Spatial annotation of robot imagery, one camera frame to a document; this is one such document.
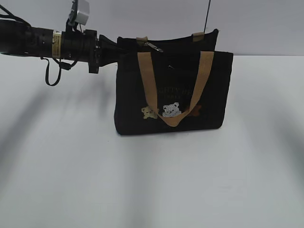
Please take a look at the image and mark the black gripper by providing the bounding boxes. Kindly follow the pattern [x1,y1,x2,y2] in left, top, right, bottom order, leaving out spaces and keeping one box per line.
[84,29,123,74]

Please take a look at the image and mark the metal zipper pull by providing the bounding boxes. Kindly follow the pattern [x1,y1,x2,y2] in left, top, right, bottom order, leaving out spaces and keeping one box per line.
[144,42,163,53]

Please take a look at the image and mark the black tote bag tan handles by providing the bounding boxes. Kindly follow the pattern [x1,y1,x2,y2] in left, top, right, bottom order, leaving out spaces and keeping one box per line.
[114,29,233,135]

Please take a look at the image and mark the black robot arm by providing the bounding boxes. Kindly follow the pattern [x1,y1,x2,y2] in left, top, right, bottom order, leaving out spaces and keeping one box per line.
[0,20,123,74]

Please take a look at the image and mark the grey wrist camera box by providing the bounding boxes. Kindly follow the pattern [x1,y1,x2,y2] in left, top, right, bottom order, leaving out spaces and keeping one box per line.
[68,0,90,26]

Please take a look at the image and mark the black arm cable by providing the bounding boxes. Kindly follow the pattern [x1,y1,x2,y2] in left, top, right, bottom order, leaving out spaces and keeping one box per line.
[40,56,79,86]

